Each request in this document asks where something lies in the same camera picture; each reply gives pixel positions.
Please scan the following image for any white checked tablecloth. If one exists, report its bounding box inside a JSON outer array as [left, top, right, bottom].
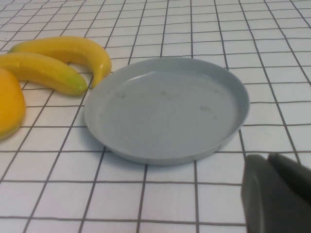
[[0, 0, 311, 233]]

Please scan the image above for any yellow banana with green tip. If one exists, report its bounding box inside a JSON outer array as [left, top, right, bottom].
[[0, 52, 88, 97]]

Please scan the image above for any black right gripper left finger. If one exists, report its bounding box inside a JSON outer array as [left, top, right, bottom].
[[240, 154, 311, 233]]

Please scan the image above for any orange yellow mango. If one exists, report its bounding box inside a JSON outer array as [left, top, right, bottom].
[[0, 67, 27, 141]]

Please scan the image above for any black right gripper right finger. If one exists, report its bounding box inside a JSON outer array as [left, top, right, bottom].
[[267, 152, 311, 202]]

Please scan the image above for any strongly curved yellow banana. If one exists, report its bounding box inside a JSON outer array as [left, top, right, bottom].
[[6, 35, 112, 89]]

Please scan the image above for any grey round plate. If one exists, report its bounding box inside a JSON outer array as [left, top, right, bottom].
[[84, 57, 251, 166]]

